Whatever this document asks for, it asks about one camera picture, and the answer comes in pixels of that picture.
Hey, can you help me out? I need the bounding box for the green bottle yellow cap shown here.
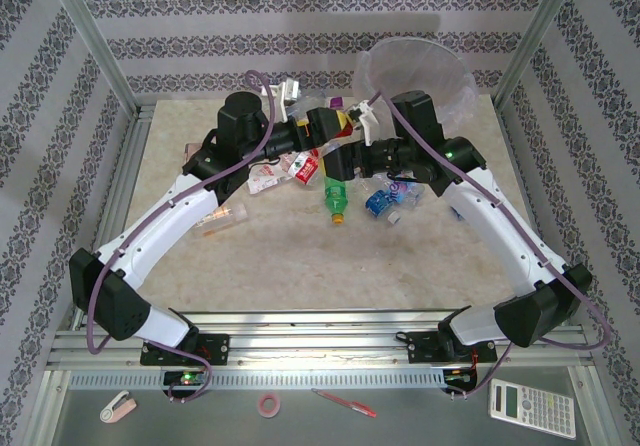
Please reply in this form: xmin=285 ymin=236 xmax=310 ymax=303
xmin=322 ymin=174 xmax=352 ymax=227

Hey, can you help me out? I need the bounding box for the colourful label blue cap bottle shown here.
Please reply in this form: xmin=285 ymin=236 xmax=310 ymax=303
xmin=369 ymin=175 xmax=426 ymax=208

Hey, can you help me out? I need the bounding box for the blue label white-cap bottle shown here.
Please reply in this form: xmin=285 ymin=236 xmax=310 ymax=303
xmin=363 ymin=190 xmax=402 ymax=226

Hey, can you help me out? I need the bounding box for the clear plastic bin liner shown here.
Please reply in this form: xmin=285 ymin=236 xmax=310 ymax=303
xmin=353 ymin=37 xmax=477 ymax=137

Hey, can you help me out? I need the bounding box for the red pen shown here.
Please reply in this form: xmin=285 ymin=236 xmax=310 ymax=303
xmin=310 ymin=388 xmax=377 ymax=418

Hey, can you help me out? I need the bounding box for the pink tape roll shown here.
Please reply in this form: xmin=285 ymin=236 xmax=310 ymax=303
xmin=257 ymin=393 xmax=282 ymax=418

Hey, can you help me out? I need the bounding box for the white calculator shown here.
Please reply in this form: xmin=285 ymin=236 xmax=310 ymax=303
xmin=488 ymin=378 xmax=577 ymax=440

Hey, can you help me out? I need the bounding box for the grey metal shelf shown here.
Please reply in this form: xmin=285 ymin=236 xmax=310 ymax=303
xmin=37 ymin=365 xmax=619 ymax=446

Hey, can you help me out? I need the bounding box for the pink white stapler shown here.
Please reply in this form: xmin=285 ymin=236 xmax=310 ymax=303
xmin=98 ymin=390 xmax=137 ymax=425

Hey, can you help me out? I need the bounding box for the aluminium right side rail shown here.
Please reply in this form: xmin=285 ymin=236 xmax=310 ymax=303
xmin=492 ymin=95 xmax=571 ymax=317

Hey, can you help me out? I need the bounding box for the aluminium rail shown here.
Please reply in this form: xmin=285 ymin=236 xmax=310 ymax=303
xmin=74 ymin=105 xmax=154 ymax=327
xmin=47 ymin=309 xmax=596 ymax=367
xmin=492 ymin=95 xmax=571 ymax=317

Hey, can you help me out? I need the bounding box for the aluminium left side rail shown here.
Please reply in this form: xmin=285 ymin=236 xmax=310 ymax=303
xmin=74 ymin=105 xmax=154 ymax=327

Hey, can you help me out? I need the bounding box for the aluminium right corner post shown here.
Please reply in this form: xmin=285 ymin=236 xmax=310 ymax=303
xmin=492 ymin=0 xmax=586 ymax=112

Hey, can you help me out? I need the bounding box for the aluminium corner post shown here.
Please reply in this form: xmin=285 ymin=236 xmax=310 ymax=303
xmin=492 ymin=0 xmax=586 ymax=112
xmin=39 ymin=0 xmax=144 ymax=117

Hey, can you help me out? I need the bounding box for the aluminium front rail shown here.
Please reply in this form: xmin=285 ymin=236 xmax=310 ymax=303
xmin=47 ymin=309 xmax=596 ymax=367

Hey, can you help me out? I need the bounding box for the aluminium left corner post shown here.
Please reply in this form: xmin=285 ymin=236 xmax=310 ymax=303
xmin=39 ymin=0 xmax=144 ymax=117

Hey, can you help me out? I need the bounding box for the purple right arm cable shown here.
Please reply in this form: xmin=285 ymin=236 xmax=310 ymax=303
xmin=367 ymin=90 xmax=614 ymax=402

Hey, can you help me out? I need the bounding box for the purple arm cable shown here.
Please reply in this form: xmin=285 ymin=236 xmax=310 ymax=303
xmin=367 ymin=90 xmax=614 ymax=402
xmin=85 ymin=69 xmax=281 ymax=405

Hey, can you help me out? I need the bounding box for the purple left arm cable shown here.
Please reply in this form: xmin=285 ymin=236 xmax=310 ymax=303
xmin=85 ymin=69 xmax=281 ymax=405

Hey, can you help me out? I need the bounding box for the slotted metal cable strip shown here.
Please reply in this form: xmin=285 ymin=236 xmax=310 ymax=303
xmin=67 ymin=370 xmax=446 ymax=391

